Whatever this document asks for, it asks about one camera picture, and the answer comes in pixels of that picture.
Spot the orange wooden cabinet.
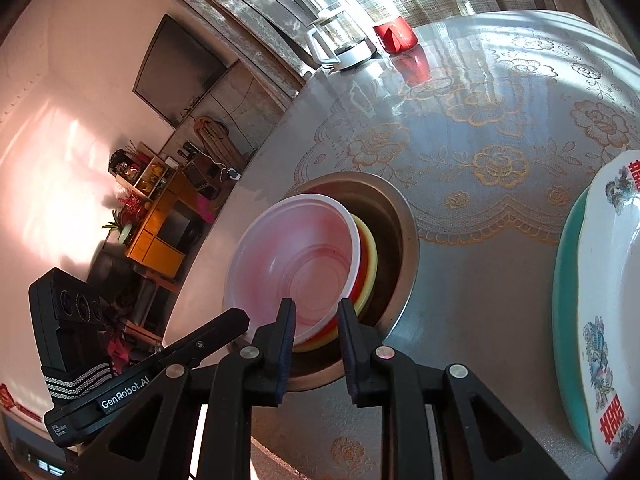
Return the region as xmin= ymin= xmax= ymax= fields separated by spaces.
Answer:
xmin=124 ymin=172 xmax=201 ymax=278

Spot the steel bowl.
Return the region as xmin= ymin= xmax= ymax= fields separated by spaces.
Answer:
xmin=285 ymin=171 xmax=418 ymax=393

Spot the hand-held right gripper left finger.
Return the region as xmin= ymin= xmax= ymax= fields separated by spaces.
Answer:
xmin=75 ymin=298 xmax=297 ymax=480

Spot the rattan chair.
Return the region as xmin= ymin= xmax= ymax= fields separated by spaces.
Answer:
xmin=194 ymin=116 xmax=246 ymax=171

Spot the white glass kettle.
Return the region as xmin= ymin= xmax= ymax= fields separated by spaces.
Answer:
xmin=306 ymin=8 xmax=378 ymax=72

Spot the large white plate red print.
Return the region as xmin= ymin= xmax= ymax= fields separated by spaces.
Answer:
xmin=576 ymin=150 xmax=640 ymax=473

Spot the red plastic bowl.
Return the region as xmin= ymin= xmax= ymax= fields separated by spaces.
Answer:
xmin=221 ymin=195 xmax=362 ymax=348

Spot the small wooden shelf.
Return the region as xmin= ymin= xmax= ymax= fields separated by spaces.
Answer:
xmin=110 ymin=142 xmax=171 ymax=198

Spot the wall television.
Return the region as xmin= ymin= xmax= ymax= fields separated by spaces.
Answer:
xmin=133 ymin=14 xmax=228 ymax=128

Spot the red cup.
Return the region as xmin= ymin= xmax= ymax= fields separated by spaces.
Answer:
xmin=372 ymin=16 xmax=417 ymax=54

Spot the green potted plant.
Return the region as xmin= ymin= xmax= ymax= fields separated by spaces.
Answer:
xmin=102 ymin=210 xmax=133 ymax=246

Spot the yellow plastic bowl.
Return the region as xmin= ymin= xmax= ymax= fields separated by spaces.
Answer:
xmin=295 ymin=212 xmax=378 ymax=352

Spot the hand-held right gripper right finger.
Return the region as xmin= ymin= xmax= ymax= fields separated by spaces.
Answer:
xmin=336 ymin=299 xmax=571 ymax=480

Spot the teal plate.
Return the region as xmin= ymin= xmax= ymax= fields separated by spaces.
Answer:
xmin=552 ymin=187 xmax=601 ymax=456

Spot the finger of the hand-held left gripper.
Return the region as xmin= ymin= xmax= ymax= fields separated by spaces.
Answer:
xmin=162 ymin=307 xmax=251 ymax=368

